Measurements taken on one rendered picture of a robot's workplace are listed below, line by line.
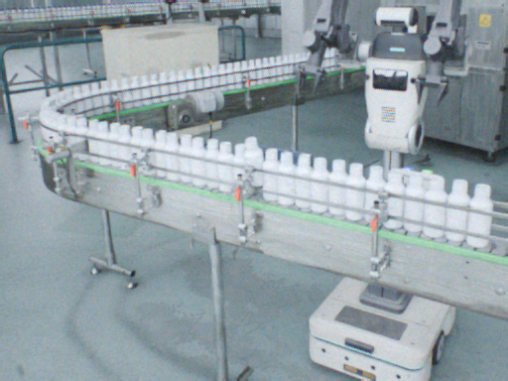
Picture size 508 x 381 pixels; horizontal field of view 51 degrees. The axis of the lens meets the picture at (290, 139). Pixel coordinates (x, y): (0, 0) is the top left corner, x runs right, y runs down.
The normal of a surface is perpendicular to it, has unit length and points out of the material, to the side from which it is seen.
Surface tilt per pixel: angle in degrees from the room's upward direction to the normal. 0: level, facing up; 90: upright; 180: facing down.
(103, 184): 90
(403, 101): 90
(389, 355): 90
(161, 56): 90
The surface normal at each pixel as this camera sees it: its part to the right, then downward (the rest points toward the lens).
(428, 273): -0.49, 0.26
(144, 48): 0.67, 0.21
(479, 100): -0.74, 0.21
